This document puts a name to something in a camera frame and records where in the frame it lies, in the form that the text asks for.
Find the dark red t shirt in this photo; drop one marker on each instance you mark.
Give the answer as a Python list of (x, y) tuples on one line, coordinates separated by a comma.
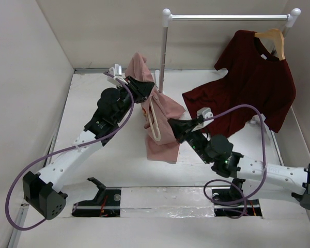
[(255, 77)]

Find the wooden hanger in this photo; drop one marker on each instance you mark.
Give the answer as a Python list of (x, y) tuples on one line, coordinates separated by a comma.
[(276, 36)]

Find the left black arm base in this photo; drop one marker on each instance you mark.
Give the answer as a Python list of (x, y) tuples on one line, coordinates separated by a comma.
[(105, 204)]

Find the cream plastic hanger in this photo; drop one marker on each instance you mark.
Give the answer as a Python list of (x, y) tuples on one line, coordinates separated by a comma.
[(152, 119)]

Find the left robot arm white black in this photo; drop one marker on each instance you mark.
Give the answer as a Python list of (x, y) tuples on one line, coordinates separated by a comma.
[(42, 190)]

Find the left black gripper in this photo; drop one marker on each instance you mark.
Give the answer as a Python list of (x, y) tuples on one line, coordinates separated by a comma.
[(141, 90)]

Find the pink t shirt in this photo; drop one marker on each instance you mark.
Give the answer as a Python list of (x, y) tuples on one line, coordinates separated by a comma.
[(166, 150)]

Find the metal clothes rack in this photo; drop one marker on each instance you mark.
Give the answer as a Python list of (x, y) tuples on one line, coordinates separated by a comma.
[(195, 41)]

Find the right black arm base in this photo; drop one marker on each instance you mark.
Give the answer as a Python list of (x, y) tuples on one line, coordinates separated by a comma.
[(229, 193)]

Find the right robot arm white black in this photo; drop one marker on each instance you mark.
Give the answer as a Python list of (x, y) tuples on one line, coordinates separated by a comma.
[(251, 179)]

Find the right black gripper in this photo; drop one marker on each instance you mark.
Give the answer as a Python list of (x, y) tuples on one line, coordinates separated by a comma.
[(182, 129)]

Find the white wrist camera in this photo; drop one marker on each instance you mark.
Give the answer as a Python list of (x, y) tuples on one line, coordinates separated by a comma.
[(116, 71), (204, 117)]

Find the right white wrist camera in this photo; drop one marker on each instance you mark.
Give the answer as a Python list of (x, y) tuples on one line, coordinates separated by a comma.
[(204, 117)]

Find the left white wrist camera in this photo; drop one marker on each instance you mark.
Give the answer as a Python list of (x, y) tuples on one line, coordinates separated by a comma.
[(116, 71)]

